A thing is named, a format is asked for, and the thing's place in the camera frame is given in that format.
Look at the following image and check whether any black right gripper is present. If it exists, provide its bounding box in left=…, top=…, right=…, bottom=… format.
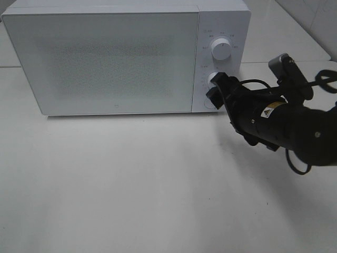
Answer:
left=206, top=72, right=290, bottom=151

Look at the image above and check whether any round door release button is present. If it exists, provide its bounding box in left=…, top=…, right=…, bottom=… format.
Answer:
left=204, top=99, right=215, bottom=110

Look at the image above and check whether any white microwave door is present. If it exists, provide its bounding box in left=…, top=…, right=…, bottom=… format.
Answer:
left=3, top=13, right=198, bottom=115

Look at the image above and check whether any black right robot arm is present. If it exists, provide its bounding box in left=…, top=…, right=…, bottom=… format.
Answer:
left=206, top=72, right=336, bottom=166

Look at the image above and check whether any white microwave oven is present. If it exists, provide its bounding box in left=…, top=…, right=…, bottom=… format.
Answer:
left=1, top=1, right=251, bottom=115

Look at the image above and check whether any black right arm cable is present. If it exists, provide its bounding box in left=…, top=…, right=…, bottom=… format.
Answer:
left=236, top=69, right=337, bottom=175

